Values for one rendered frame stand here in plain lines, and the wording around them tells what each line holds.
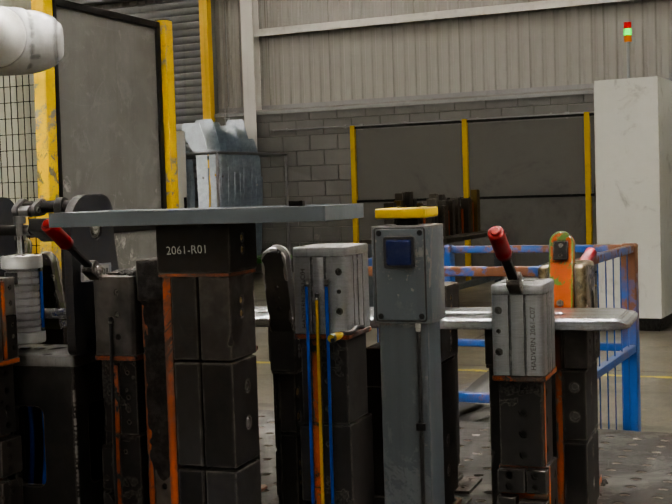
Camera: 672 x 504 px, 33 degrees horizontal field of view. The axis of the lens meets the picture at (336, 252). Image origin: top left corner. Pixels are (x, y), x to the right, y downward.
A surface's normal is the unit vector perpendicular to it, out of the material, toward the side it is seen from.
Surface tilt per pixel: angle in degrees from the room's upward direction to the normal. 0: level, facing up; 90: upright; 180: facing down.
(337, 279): 90
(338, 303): 90
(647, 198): 90
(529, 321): 90
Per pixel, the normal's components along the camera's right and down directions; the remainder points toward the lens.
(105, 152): 0.91, 0.01
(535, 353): -0.35, 0.06
